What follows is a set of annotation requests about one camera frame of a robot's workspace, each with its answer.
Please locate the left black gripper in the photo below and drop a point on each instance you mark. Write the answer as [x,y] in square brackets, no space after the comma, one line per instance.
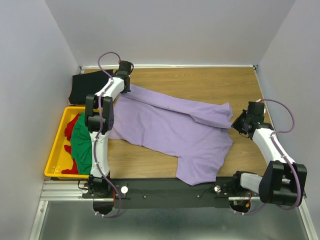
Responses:
[126,90]

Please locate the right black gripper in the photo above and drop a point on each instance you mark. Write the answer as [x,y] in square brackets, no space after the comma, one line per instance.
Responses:
[236,125]

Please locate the purple t shirt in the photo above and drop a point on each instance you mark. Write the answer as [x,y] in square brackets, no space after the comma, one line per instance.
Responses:
[194,132]

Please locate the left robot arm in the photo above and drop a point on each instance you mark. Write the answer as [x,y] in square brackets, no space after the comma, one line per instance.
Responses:
[99,120]

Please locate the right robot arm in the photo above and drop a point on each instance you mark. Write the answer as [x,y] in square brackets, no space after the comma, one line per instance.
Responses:
[283,182]

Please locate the folded black t shirt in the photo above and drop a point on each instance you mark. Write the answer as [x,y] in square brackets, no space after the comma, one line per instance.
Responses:
[86,84]

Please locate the red t shirt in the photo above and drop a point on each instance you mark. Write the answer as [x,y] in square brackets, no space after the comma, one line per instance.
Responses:
[68,148]

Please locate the green t shirt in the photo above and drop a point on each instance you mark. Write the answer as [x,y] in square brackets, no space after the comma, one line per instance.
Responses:
[81,146]

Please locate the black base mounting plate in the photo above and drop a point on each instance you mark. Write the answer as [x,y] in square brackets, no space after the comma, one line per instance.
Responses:
[165,193]

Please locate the yellow plastic bin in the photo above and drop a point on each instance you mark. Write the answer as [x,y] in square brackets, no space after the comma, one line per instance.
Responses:
[59,159]

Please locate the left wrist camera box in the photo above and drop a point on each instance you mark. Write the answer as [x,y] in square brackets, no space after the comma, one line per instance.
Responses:
[126,66]

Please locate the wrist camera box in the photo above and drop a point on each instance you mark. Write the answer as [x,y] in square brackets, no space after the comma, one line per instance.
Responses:
[126,66]
[256,108]

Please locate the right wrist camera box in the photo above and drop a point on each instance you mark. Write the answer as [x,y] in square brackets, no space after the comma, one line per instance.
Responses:
[256,108]

